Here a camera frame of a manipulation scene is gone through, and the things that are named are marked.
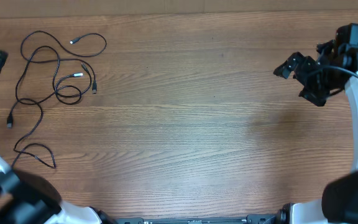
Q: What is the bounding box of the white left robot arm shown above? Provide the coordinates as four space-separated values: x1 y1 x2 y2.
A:
0 45 117 223

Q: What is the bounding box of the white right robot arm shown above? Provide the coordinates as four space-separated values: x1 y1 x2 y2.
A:
265 23 358 223

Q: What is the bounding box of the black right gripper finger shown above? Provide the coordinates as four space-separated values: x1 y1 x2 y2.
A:
273 52 305 78
299 88 326 106

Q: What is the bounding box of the black USB cable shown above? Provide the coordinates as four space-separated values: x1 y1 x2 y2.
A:
19 30 108 95

